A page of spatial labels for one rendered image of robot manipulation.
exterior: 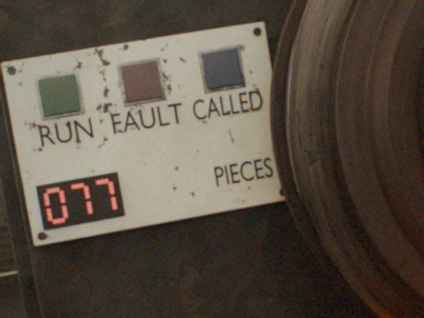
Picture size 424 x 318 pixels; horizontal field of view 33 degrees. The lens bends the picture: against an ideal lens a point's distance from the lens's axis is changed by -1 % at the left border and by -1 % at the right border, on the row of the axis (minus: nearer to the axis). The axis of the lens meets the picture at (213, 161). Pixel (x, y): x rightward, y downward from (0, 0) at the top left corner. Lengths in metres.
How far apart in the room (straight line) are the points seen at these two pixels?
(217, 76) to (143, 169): 0.12
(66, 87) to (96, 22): 0.08
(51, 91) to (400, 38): 0.33
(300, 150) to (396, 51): 0.11
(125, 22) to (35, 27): 0.09
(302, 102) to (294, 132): 0.03
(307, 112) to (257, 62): 0.14
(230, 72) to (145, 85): 0.08
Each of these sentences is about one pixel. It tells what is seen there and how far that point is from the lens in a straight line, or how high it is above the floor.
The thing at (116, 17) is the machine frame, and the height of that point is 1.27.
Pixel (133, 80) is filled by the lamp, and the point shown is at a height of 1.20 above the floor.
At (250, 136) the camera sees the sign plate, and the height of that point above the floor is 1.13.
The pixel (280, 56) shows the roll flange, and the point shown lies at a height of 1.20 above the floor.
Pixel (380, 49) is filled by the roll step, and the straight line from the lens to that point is 0.60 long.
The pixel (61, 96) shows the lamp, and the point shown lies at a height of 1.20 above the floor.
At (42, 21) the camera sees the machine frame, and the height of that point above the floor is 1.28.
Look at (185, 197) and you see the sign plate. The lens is 0.72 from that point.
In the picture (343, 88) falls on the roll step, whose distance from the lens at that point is 0.59.
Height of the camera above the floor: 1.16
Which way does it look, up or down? 4 degrees down
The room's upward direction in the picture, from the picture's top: 9 degrees counter-clockwise
